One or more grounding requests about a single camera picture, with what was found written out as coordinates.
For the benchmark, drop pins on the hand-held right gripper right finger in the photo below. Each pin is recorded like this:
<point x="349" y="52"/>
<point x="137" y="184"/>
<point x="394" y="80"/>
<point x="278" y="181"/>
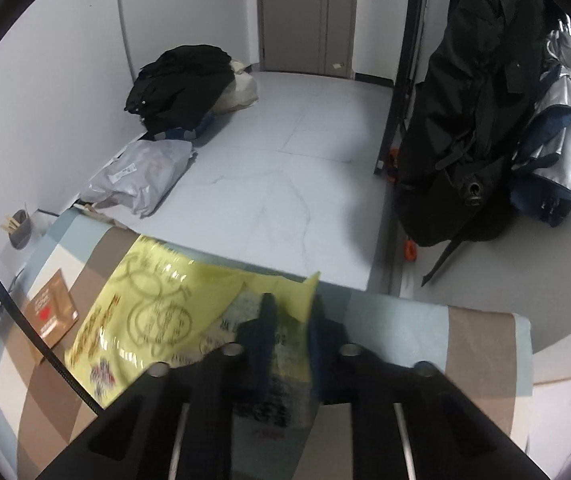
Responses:
<point x="320" y="350"/>

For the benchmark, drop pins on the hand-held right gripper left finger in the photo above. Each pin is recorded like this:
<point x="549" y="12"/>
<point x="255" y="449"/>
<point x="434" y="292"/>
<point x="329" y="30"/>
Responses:
<point x="260" y="340"/>

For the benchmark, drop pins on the yellow plastic bag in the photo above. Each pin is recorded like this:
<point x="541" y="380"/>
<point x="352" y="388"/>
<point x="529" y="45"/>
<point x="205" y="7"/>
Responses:
<point x="165" y="300"/>

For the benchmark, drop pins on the plaid blanket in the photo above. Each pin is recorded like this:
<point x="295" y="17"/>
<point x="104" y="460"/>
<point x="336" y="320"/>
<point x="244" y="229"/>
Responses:
<point x="415" y="330"/>

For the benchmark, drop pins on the orange plastic piece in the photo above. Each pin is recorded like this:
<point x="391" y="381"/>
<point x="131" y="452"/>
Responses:
<point x="409" y="250"/>
<point x="390" y="160"/>

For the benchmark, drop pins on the grey plastic mailer bag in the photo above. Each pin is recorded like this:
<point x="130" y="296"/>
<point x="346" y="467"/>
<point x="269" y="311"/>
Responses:
<point x="135" y="175"/>

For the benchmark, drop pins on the brown sachet red dot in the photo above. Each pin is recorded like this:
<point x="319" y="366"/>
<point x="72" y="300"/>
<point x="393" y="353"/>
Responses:
<point x="50" y="310"/>

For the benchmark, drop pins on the blue denim garment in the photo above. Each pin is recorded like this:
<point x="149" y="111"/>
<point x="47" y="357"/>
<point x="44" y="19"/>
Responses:
<point x="185" y="133"/>

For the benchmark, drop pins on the white nightstand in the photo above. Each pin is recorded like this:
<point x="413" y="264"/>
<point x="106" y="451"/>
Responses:
<point x="40" y="227"/>

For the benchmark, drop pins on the beige cloth bag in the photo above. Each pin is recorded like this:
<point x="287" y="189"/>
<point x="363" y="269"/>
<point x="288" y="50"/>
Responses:
<point x="240" y="90"/>

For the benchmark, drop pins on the grey cup with sticks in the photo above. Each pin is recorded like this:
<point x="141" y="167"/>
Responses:
<point x="19" y="232"/>

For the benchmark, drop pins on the pile of black clothes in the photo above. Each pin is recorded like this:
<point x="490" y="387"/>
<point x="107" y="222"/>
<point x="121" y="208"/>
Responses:
<point x="180" y="85"/>

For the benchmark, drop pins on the black hanging jacket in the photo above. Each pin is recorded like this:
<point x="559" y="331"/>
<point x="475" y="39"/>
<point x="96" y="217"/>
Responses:
<point x="465" y="110"/>

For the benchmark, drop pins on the grey-brown door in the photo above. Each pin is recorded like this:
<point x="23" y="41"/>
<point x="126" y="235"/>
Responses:
<point x="290" y="15"/>

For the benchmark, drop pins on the silver folded umbrella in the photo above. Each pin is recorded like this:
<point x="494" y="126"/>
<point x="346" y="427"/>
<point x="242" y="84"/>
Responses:
<point x="560" y="125"/>

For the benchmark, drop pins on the black metal frame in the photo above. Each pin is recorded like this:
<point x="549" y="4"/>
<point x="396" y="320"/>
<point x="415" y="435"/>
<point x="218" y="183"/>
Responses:
<point x="405" y="60"/>

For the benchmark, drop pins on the grey wall conduit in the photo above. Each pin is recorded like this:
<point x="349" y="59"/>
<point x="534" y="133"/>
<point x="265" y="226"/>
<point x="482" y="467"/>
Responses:
<point x="123" y="20"/>

